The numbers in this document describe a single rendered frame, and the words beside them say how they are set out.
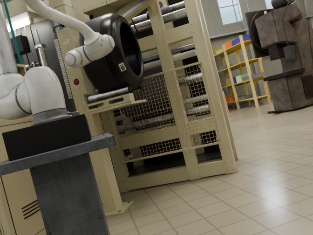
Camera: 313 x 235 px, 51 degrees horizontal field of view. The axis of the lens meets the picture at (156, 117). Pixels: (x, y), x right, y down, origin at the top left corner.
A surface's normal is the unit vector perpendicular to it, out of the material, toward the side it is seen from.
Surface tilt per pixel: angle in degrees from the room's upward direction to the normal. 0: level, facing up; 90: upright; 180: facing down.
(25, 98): 88
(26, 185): 90
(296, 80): 90
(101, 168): 90
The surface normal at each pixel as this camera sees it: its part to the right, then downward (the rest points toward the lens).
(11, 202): 0.93, -0.22
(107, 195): -0.26, 0.10
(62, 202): 0.19, -0.02
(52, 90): 0.59, -0.20
